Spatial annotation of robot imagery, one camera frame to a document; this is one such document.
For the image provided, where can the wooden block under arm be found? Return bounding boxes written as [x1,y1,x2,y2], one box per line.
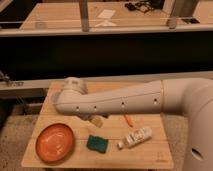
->
[90,116,103,128]

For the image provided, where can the grey metal post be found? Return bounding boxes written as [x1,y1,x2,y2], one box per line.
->
[167,0,199,29]
[79,0,89,32]

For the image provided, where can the grey metal post right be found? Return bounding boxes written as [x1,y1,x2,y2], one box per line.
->
[167,0,199,29]

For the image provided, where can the orange ceramic bowl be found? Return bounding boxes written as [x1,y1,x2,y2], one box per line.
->
[35,123,75,163]

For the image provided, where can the metal clamp bracket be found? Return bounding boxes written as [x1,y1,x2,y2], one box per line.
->
[0,70,24,87]

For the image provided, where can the green sponge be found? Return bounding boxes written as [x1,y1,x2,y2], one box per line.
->
[87,135,109,153]

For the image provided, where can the black cables and devices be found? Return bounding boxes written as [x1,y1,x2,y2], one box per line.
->
[124,0,165,14]

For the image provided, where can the orange marker pen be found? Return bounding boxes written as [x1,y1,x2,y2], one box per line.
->
[124,115,133,127]

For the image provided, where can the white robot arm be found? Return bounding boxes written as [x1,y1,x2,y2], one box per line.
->
[52,77,213,171]

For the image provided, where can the white paper sheet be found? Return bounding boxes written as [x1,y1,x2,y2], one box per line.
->
[98,9,115,19]

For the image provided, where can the clear plastic bottle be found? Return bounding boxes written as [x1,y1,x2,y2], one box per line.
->
[117,127,152,150]

